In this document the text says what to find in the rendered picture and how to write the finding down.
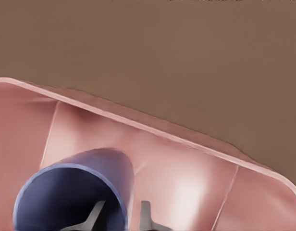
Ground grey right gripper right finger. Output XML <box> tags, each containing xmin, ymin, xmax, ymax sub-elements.
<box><xmin>138</xmin><ymin>200</ymin><xmax>173</xmax><ymax>231</ymax></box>

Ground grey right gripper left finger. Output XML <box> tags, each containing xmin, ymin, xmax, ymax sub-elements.
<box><xmin>62</xmin><ymin>200</ymin><xmax>106</xmax><ymax>231</ymax></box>

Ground purple cup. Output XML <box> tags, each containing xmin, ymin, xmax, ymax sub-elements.
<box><xmin>12</xmin><ymin>147</ymin><xmax>135</xmax><ymax>231</ymax></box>

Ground pink plastic box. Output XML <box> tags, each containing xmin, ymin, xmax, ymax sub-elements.
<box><xmin>0</xmin><ymin>77</ymin><xmax>296</xmax><ymax>231</ymax></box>

